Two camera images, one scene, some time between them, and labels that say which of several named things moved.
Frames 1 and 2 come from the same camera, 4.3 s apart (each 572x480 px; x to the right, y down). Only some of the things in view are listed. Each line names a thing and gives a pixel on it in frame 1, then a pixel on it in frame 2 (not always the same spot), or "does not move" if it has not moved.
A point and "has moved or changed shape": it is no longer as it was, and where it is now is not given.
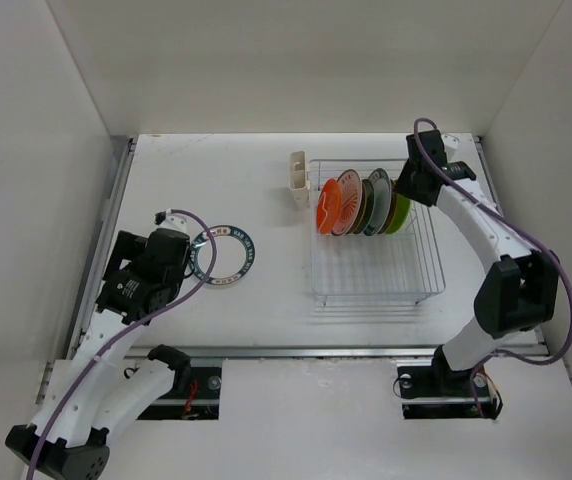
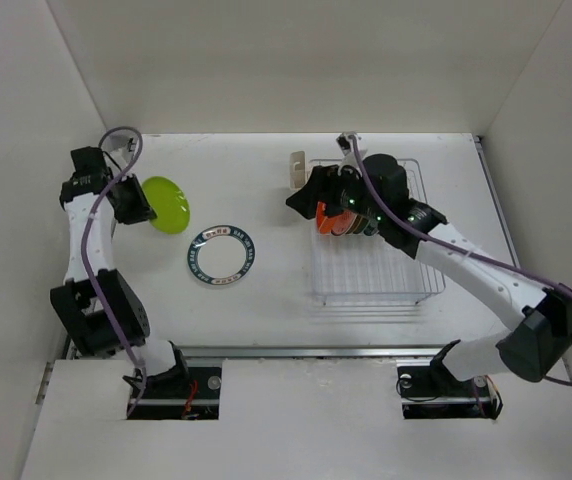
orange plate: (329, 207) does not move
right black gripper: (404, 187) -> (322, 186)
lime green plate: (402, 208) has moved or changed shape
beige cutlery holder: (299, 179) does not move
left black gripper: (131, 247) -> (142, 211)
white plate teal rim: (234, 257) does not move
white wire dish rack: (370, 240) does not move
